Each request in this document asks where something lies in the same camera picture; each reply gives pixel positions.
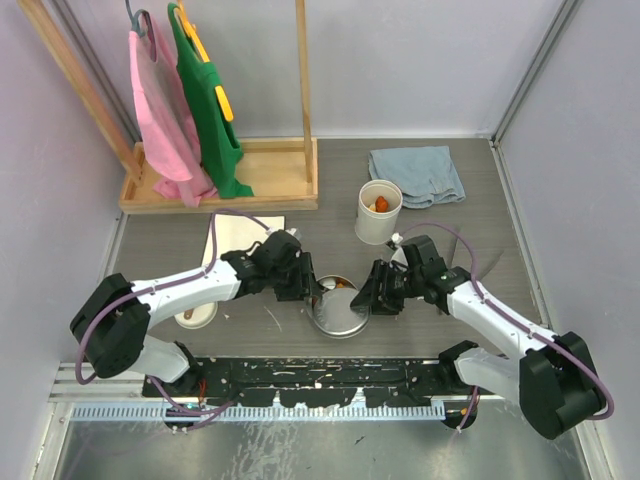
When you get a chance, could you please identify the blue cloth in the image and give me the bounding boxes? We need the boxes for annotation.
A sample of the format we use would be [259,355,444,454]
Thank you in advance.
[368,146,466,210]

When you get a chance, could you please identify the purple cable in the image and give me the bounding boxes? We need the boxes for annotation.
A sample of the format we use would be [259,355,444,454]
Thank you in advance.
[399,222,615,431]
[74,208,276,431]

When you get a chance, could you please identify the grey hanger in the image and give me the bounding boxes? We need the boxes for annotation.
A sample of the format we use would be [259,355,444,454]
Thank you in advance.
[124,0,157,61]

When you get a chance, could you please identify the white rice roll piece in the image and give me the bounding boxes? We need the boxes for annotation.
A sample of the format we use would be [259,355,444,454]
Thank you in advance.
[322,278,336,290]

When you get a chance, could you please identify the white square plate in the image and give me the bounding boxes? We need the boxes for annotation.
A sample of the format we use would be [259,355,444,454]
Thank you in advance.
[202,214,267,266]

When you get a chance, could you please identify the pink apron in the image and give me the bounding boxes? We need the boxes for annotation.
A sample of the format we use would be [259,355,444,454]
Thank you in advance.
[128,16,217,208]

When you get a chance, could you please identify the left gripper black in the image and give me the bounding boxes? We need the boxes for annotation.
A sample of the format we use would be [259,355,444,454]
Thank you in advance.
[268,252,321,302]

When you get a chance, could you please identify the round metal tin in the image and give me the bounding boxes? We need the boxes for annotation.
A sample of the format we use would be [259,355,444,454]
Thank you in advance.
[308,276,369,339]

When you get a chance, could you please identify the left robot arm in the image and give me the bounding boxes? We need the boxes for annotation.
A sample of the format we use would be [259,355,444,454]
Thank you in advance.
[70,230,323,396]

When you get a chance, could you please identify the wooden clothes rack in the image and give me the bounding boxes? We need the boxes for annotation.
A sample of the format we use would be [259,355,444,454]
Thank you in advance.
[18,1,319,214]

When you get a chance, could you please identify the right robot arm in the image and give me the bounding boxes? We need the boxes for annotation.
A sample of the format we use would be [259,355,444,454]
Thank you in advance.
[350,235,612,439]

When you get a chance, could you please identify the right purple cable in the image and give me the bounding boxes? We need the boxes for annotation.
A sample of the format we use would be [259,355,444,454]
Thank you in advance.
[399,222,615,431]

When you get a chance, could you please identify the round metal tin lid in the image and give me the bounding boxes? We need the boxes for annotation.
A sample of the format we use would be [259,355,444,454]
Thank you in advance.
[311,288,369,339]

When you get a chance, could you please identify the metal tongs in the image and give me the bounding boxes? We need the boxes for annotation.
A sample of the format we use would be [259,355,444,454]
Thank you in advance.
[444,225,505,281]

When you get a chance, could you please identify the orange shrimp piece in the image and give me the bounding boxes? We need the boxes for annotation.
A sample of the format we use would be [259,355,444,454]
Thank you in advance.
[375,196,389,213]

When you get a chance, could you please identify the white cylindrical container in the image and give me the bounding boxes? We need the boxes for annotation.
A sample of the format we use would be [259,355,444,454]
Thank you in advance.
[355,180,402,245]

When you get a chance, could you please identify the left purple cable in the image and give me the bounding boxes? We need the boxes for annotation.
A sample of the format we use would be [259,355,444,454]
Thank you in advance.
[74,208,276,431]

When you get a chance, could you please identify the yellow hanger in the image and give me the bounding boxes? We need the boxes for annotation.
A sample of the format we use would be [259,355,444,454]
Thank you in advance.
[177,0,234,122]

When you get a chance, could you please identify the white lid brown handle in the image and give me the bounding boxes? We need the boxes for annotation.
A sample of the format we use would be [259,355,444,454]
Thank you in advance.
[174,302,218,330]

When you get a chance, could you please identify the green apron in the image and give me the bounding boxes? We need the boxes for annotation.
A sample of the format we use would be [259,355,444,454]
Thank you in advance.
[167,3,254,199]

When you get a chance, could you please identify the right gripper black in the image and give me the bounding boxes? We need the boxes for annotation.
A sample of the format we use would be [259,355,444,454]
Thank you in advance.
[350,259,423,316]

